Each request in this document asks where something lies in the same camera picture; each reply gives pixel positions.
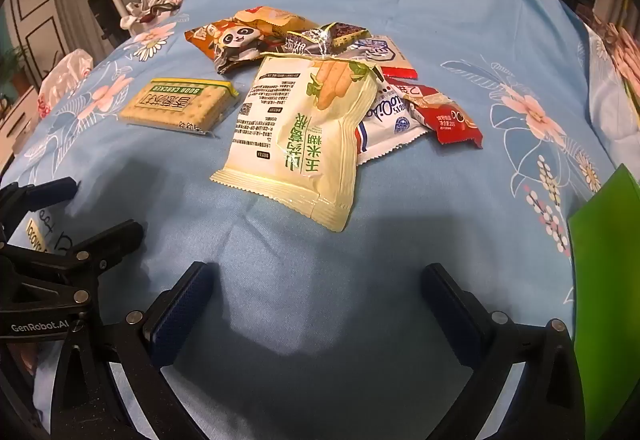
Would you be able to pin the blue floral bed sheet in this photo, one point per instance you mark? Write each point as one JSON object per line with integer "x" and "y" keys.
{"x": 425, "y": 220}

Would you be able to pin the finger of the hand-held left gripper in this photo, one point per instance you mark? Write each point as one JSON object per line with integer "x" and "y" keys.
{"x": 100, "y": 245}
{"x": 35, "y": 197}

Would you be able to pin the large cream snack bag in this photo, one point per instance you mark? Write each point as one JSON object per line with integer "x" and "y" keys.
{"x": 300, "y": 155}

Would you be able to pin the yellow rice crust snack packet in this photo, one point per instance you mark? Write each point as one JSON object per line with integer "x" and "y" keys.
{"x": 280, "y": 20}

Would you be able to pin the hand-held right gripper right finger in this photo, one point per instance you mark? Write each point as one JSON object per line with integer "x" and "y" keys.
{"x": 450, "y": 307}

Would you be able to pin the bundle of patterned cloth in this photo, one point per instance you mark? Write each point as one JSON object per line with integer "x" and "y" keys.
{"x": 155, "y": 2}

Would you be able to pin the white-blue milk snack packet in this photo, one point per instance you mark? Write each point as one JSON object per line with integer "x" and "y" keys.
{"x": 385, "y": 125}

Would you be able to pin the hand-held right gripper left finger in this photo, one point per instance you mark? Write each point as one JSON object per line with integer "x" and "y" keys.
{"x": 182, "y": 302}

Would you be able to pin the green storage box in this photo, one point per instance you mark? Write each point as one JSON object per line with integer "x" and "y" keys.
{"x": 610, "y": 295}

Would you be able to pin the white-blue red-edged snack packet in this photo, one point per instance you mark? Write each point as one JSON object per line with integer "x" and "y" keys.
{"x": 382, "y": 52}

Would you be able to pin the yellow-green cracker packet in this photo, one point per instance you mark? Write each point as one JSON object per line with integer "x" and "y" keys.
{"x": 175, "y": 109}

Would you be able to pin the red snack packet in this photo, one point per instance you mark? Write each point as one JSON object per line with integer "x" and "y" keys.
{"x": 450, "y": 125}

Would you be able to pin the orange panda snack packet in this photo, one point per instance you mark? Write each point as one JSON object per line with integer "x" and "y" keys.
{"x": 235, "y": 40}

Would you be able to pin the green potted plant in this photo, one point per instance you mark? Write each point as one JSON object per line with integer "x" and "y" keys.
{"x": 15, "y": 65}

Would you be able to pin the small crinkled foil snack packet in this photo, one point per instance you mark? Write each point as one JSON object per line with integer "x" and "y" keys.
{"x": 330, "y": 37}

